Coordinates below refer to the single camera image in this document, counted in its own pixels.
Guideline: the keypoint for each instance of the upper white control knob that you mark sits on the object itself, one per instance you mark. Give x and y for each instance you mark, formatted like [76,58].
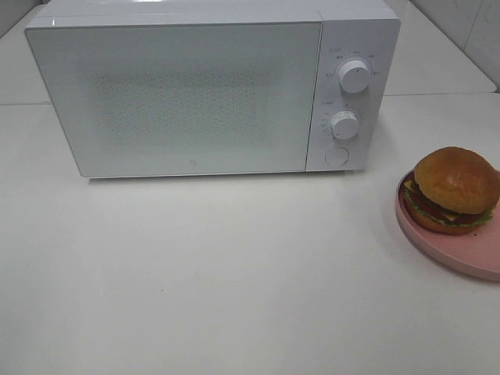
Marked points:
[354,75]

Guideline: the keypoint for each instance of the white microwave oven body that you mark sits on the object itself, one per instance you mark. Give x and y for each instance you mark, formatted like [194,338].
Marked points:
[349,29]

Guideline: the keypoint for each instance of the burger with brown bun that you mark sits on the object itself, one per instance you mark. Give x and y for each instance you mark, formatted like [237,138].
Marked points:
[451,191]

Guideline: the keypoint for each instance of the pink round plate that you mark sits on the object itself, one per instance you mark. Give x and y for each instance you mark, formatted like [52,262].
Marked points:
[475,254]

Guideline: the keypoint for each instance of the white microwave door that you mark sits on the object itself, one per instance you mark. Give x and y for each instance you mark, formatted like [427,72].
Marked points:
[182,100]

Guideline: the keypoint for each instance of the round white door button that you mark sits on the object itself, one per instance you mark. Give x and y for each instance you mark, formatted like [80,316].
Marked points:
[337,156]

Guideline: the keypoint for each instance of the lower white timer knob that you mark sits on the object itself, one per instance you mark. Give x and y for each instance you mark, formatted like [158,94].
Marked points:
[344,125]

